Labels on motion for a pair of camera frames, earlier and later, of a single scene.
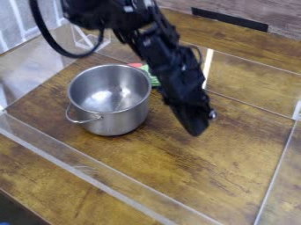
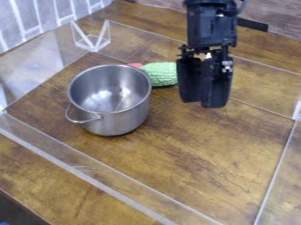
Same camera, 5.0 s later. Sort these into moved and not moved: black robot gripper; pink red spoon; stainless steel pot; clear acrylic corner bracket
Moved: black robot gripper
Not moved: clear acrylic corner bracket; stainless steel pot; pink red spoon
